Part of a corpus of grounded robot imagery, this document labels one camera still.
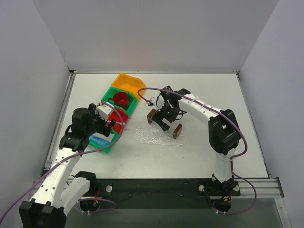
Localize clear glass tray wooden handles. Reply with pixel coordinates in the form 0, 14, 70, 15
134, 109, 187, 146

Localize red cup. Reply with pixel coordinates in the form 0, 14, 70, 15
107, 92, 129, 109

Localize white toothbrush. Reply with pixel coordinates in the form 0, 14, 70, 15
115, 122, 126, 127

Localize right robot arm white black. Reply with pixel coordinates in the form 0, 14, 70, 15
148, 86, 240, 186

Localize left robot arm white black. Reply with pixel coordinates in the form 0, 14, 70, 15
19, 102, 116, 228

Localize white toothpaste tube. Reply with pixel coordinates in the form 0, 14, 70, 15
92, 133, 115, 142

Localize blue toothpaste box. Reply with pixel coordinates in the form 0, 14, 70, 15
89, 136, 109, 148

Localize red plastic bin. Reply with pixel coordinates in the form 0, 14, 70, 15
108, 107, 129, 133

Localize green plastic bin lower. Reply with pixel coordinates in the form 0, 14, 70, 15
88, 130, 118, 150

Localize green plastic bin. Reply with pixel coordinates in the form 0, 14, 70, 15
88, 130, 118, 150
102, 87, 138, 115

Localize green plastic bin upper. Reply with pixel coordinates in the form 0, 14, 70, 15
102, 87, 138, 115

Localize yellow plastic bin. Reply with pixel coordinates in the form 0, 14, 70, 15
111, 73, 146, 100

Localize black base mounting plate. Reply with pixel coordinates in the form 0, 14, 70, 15
79, 178, 240, 212

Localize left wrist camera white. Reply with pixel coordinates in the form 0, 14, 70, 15
96, 103, 114, 121

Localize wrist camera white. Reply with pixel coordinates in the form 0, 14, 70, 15
146, 94, 165, 110
96, 103, 114, 121

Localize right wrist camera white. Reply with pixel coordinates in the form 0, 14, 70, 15
146, 94, 165, 110

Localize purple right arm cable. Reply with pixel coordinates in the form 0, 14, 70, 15
137, 87, 258, 216

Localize aluminium frame rail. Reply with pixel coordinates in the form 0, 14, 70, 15
28, 178, 285, 202

